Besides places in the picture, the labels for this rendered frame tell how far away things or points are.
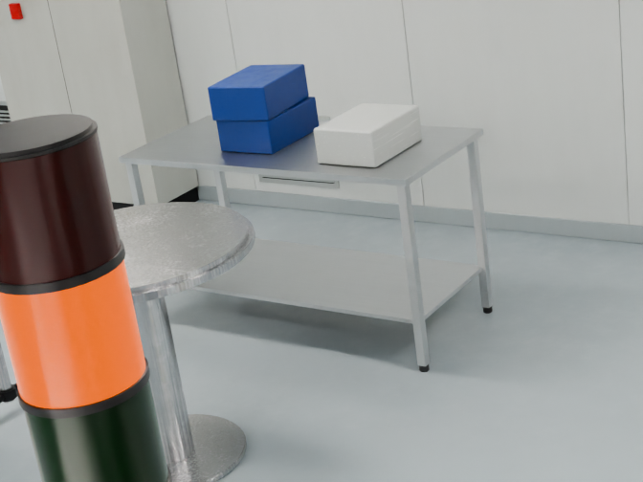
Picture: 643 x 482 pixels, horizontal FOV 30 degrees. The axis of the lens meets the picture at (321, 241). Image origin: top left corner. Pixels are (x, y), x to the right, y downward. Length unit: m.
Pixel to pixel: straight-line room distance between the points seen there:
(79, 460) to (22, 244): 0.09
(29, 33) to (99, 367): 7.50
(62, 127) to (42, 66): 7.48
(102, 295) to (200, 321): 5.65
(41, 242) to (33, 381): 0.06
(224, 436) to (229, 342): 0.94
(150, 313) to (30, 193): 4.16
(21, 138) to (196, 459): 4.44
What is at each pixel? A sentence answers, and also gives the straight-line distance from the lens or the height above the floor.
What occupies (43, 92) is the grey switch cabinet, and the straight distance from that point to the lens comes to 7.99.
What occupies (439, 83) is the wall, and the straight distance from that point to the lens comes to 6.63.
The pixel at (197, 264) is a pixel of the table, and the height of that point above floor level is 0.93.
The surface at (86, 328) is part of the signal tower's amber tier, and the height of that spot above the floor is 2.28.
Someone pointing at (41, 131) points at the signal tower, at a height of 2.35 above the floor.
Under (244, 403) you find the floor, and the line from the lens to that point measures 5.24.
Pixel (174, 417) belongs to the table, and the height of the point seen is 0.22.
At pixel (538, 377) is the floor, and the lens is 5.16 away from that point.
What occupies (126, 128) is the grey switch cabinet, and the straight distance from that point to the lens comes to 7.55.
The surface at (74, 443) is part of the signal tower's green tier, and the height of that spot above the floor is 2.24.
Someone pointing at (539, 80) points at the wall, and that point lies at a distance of 6.36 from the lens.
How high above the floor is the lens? 2.45
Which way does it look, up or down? 21 degrees down
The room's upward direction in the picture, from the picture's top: 8 degrees counter-clockwise
